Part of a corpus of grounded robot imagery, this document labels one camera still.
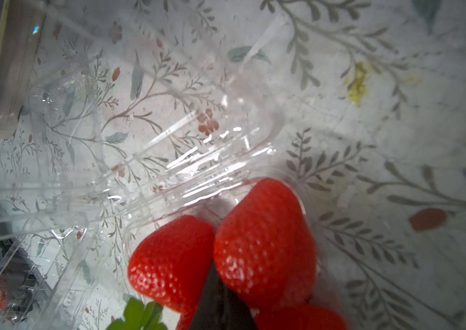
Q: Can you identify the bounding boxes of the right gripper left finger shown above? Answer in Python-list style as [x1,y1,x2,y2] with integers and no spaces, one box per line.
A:
[188,263,225,330]

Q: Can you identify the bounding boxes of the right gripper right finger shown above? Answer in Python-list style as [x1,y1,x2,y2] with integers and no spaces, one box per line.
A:
[223,288,258,330]

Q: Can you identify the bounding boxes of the red strawberry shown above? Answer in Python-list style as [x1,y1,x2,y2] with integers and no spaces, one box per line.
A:
[127,215,214,314]
[254,304,348,330]
[106,298,197,329]
[214,178,316,310]

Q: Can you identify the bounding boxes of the clear clamshell container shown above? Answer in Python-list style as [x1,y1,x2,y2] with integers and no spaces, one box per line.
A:
[0,0,341,330]

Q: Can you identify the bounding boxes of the dark blue booklet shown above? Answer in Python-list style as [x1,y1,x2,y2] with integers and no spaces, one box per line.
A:
[0,1,49,140]

